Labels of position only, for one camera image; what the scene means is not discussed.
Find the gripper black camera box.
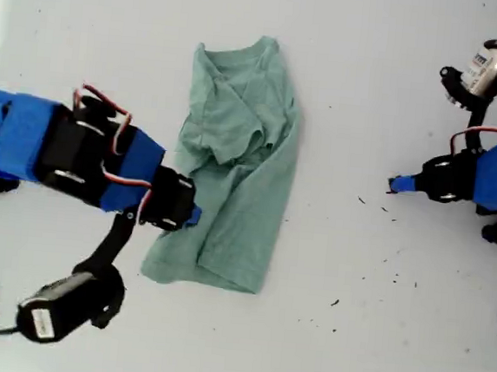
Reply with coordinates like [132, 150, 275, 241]
[14, 266, 109, 349]

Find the green t-shirt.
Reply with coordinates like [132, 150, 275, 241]
[138, 26, 310, 298]

